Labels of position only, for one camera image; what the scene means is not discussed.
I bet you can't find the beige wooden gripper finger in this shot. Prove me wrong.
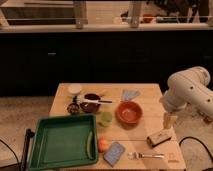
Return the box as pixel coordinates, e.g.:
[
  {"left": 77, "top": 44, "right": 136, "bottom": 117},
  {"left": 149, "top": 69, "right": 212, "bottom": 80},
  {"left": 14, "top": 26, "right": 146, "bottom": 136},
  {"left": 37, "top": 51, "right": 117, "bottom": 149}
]
[{"left": 163, "top": 113, "right": 177, "bottom": 129}]

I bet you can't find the wooden block eraser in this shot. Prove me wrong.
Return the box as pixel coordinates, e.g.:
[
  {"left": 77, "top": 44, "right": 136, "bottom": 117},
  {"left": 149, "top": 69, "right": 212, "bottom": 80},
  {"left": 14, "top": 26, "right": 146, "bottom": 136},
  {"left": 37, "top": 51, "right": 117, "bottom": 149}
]
[{"left": 147, "top": 129, "right": 172, "bottom": 148}]

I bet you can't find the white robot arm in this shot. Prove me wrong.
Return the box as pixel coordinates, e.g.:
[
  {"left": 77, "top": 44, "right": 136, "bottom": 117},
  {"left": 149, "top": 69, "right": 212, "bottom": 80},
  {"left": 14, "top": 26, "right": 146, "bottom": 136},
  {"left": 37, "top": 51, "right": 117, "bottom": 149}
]
[{"left": 160, "top": 66, "right": 213, "bottom": 129}]

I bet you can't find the red bowl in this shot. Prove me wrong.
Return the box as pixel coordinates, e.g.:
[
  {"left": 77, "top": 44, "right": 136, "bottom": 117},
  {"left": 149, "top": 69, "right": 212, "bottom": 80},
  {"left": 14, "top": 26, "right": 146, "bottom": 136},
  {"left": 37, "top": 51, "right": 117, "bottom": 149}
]
[{"left": 115, "top": 101, "right": 143, "bottom": 125}]

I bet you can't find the dark maroon bowl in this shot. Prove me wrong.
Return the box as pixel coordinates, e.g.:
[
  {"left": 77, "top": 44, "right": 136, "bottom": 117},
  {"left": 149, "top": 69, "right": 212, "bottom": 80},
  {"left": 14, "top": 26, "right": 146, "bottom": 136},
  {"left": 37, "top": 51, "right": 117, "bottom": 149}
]
[{"left": 80, "top": 93, "right": 100, "bottom": 113}]

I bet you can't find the blue grey cloth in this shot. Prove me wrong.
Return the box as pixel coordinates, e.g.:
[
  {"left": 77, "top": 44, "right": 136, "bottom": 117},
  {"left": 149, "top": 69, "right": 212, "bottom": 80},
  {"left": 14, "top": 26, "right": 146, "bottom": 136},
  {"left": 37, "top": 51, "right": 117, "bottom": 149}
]
[{"left": 121, "top": 89, "right": 140, "bottom": 101}]

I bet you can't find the silver fork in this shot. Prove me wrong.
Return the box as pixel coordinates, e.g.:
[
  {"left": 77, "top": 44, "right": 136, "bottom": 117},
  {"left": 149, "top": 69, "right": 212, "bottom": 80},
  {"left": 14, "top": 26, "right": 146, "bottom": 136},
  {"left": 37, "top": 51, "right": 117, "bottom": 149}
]
[{"left": 127, "top": 152, "right": 164, "bottom": 160}]

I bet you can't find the green cup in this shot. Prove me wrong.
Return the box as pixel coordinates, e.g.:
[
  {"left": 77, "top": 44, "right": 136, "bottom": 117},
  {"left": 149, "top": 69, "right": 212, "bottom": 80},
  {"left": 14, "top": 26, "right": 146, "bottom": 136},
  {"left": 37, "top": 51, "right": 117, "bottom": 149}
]
[{"left": 100, "top": 112, "right": 112, "bottom": 127}]

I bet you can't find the blue sponge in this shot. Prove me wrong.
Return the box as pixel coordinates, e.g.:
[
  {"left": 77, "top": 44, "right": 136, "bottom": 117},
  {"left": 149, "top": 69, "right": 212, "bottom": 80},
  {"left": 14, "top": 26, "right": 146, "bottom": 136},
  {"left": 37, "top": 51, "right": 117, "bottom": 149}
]
[{"left": 103, "top": 142, "right": 125, "bottom": 167}]

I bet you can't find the orange fruit toy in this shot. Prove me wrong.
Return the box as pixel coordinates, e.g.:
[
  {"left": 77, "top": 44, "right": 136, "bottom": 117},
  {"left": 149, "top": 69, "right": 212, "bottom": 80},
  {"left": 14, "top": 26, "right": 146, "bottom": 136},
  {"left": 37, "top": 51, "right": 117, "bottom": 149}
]
[{"left": 98, "top": 138, "right": 109, "bottom": 153}]

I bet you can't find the dark round small container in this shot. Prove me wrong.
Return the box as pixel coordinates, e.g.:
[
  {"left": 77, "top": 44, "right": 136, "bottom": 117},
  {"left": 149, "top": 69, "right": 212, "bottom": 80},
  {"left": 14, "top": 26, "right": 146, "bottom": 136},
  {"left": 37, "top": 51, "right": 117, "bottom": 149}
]
[{"left": 67, "top": 103, "right": 80, "bottom": 115}]

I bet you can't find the green plastic tray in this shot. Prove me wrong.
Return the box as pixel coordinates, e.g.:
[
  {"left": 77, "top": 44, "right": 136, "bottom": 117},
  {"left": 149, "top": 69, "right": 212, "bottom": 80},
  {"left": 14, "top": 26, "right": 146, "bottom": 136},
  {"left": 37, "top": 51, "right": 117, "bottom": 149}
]
[{"left": 28, "top": 114, "right": 98, "bottom": 171}]

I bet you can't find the black stand left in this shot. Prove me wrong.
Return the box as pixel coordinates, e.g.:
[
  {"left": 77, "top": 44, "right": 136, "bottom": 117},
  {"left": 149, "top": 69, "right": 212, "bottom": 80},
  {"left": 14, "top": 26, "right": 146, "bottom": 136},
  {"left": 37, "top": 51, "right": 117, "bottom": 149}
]
[{"left": 20, "top": 129, "right": 35, "bottom": 171}]

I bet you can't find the black cable right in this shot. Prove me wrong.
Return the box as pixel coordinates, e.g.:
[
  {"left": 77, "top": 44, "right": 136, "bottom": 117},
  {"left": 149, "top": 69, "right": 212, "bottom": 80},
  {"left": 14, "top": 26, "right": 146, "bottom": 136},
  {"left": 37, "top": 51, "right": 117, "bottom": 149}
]
[{"left": 178, "top": 136, "right": 213, "bottom": 171}]

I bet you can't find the black cable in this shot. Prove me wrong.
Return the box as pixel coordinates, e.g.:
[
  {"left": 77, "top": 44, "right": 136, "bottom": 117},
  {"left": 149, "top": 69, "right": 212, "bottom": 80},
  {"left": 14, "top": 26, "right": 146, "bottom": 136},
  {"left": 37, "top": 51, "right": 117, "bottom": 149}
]
[
  {"left": 0, "top": 138, "right": 22, "bottom": 169},
  {"left": 178, "top": 136, "right": 213, "bottom": 171}
]

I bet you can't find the white spatula black handle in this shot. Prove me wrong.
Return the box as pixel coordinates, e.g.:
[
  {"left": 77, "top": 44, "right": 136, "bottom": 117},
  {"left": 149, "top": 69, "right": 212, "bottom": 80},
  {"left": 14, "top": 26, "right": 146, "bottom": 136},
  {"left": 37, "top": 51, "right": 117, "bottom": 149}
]
[{"left": 77, "top": 95, "right": 113, "bottom": 104}]

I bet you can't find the black cable left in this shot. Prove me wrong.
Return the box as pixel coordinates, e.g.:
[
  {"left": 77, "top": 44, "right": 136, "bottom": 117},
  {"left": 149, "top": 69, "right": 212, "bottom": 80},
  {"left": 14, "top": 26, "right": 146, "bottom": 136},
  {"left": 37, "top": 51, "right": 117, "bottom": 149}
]
[{"left": 0, "top": 138, "right": 22, "bottom": 169}]

